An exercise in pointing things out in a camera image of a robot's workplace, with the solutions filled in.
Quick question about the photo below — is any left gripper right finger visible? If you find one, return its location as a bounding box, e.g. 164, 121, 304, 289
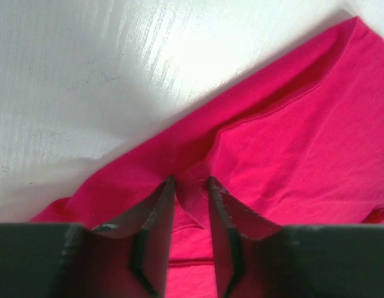
207, 177, 384, 297

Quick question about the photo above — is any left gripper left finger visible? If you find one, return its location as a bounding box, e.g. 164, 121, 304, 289
0, 177, 175, 297

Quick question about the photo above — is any magenta pink t shirt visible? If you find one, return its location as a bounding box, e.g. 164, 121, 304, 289
34, 17, 384, 297

